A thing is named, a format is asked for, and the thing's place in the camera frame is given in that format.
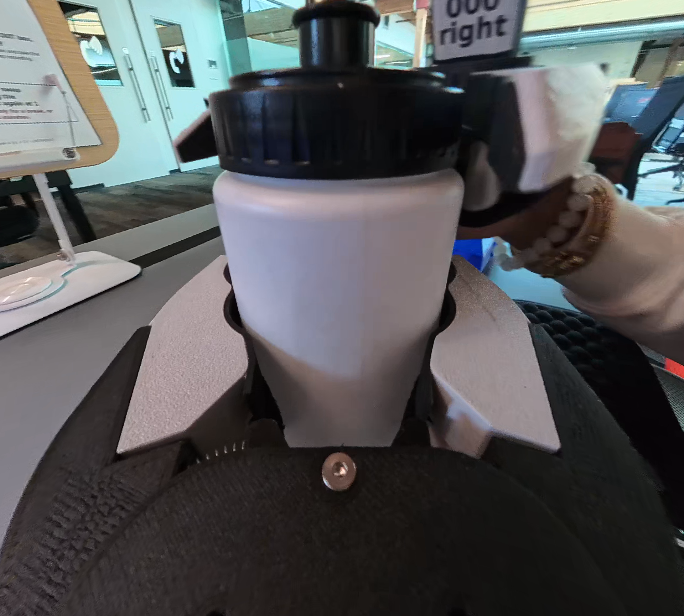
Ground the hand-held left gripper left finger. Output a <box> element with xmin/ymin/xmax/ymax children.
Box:
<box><xmin>116</xmin><ymin>254</ymin><xmax>256</xmax><ymax>459</ymax></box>

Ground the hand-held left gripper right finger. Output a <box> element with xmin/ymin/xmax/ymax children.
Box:
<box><xmin>430</xmin><ymin>255</ymin><xmax>562</xmax><ymax>459</ymax></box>

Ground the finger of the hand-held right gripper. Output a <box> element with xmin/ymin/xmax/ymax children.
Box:
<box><xmin>173</xmin><ymin>110</ymin><xmax>221</xmax><ymax>173</ymax></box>
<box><xmin>465</xmin><ymin>65</ymin><xmax>610</xmax><ymax>196</ymax></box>

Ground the blue plastic bin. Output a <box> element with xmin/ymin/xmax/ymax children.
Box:
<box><xmin>454</xmin><ymin>238</ymin><xmax>506</xmax><ymax>275</ymax></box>

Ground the black bottle lid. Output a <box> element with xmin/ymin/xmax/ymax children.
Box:
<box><xmin>208</xmin><ymin>0</ymin><xmax>466</xmax><ymax>180</ymax></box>

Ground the white plastic bottle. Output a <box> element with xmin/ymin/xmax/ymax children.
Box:
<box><xmin>213</xmin><ymin>167</ymin><xmax>465</xmax><ymax>449</ymax></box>

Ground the person's right forearm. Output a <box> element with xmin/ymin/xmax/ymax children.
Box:
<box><xmin>561</xmin><ymin>199</ymin><xmax>684</xmax><ymax>366</ymax></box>

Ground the brown leather bag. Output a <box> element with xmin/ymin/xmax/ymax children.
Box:
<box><xmin>590</xmin><ymin>122</ymin><xmax>644</xmax><ymax>184</ymax></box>

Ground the wooden support column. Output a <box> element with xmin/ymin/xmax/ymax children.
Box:
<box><xmin>413</xmin><ymin>7</ymin><xmax>428</xmax><ymax>69</ymax></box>

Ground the white board stand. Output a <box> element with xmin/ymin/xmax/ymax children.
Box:
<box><xmin>35</xmin><ymin>173</ymin><xmax>78</xmax><ymax>261</ymax></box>

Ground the instruction sheet on stand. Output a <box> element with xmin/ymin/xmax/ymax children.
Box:
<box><xmin>0</xmin><ymin>0</ymin><xmax>119</xmax><ymax>180</ymax></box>

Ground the orange traffic cone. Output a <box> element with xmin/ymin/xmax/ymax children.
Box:
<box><xmin>649</xmin><ymin>354</ymin><xmax>684</xmax><ymax>379</ymax></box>

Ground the black wall sign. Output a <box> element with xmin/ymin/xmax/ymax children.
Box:
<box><xmin>154</xmin><ymin>18</ymin><xmax>196</xmax><ymax>89</ymax></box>

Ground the white bead bracelet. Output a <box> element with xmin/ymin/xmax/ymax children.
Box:
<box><xmin>494</xmin><ymin>175</ymin><xmax>602</xmax><ymax>272</ymax></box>

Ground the gold bracelet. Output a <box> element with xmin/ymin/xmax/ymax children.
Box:
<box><xmin>540</xmin><ymin>178</ymin><xmax>615</xmax><ymax>277</ymax></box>

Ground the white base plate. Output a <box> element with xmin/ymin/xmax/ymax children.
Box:
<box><xmin>0</xmin><ymin>251</ymin><xmax>142</xmax><ymax>337</ymax></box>

